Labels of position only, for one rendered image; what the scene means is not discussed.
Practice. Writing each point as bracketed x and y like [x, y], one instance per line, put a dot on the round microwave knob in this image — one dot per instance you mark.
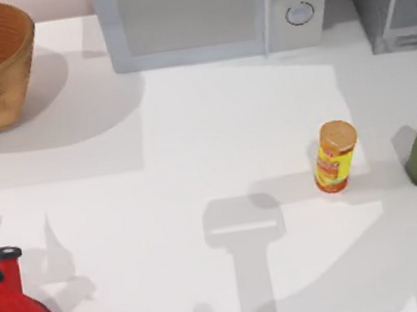
[300, 13]

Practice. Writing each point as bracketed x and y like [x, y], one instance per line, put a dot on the pale microwave oven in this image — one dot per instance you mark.
[189, 19]

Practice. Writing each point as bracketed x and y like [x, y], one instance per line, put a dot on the yellow and orange can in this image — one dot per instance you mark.
[334, 161]

